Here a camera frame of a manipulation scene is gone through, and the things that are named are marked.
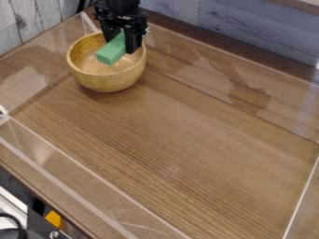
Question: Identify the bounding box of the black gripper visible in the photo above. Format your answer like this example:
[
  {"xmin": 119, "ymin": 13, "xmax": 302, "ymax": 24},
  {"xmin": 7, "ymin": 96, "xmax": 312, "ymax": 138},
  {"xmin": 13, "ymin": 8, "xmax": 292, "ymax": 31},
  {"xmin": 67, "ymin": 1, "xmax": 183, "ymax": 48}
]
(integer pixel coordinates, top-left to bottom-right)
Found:
[{"xmin": 93, "ymin": 0, "xmax": 149, "ymax": 54}]

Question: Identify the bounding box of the green rectangular block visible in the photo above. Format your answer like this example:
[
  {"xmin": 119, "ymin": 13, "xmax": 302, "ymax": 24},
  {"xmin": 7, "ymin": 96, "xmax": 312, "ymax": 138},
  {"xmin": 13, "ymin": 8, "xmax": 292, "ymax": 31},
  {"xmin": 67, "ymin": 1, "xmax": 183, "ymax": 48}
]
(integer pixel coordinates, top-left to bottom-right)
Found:
[{"xmin": 97, "ymin": 32, "xmax": 126, "ymax": 65}]

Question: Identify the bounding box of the brown wooden bowl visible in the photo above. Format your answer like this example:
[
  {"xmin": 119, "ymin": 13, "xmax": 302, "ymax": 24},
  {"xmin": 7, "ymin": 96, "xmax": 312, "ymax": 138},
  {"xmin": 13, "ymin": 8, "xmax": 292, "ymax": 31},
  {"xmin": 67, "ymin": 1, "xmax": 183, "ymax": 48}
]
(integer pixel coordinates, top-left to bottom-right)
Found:
[{"xmin": 66, "ymin": 32, "xmax": 147, "ymax": 92}]

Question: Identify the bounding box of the yellow label block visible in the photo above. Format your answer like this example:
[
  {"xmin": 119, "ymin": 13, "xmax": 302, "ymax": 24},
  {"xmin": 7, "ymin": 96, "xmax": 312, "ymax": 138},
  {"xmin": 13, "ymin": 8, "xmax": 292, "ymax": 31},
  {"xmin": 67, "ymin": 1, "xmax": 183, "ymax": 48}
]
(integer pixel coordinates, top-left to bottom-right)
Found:
[{"xmin": 46, "ymin": 210, "xmax": 65, "ymax": 229}]

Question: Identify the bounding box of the black device with screw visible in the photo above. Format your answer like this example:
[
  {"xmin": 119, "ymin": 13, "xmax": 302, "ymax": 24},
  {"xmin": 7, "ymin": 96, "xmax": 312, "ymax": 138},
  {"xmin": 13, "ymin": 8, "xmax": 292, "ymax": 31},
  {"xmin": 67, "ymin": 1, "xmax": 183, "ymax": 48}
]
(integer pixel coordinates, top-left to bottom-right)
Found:
[{"xmin": 27, "ymin": 206, "xmax": 91, "ymax": 239}]

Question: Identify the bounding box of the clear acrylic tray wall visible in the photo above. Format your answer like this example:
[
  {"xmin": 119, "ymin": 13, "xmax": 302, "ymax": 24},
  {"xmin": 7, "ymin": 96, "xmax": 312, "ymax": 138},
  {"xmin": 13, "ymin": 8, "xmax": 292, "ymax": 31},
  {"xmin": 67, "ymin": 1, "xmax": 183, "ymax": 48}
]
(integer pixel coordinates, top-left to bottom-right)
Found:
[{"xmin": 0, "ymin": 118, "xmax": 191, "ymax": 239}]

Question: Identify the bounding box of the black cable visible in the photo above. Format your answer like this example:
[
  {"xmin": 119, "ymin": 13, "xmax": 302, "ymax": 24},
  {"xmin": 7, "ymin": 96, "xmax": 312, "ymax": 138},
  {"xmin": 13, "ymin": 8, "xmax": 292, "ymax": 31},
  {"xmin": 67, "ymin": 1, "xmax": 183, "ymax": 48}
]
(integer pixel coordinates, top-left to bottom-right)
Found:
[{"xmin": 0, "ymin": 212, "xmax": 29, "ymax": 239}]

